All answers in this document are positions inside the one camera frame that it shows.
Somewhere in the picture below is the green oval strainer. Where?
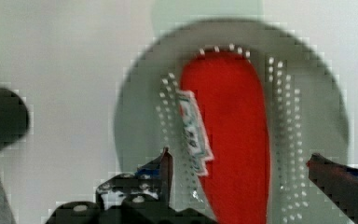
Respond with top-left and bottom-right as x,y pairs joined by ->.
114,0 -> 349,224

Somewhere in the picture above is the black round pot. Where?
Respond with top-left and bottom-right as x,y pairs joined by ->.
0,88 -> 30,150

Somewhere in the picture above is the red plush ketchup bottle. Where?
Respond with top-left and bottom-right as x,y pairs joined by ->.
180,51 -> 270,224

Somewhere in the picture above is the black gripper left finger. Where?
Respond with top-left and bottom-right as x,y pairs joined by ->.
46,147 -> 218,224

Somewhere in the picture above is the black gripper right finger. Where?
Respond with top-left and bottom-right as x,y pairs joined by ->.
307,153 -> 358,224

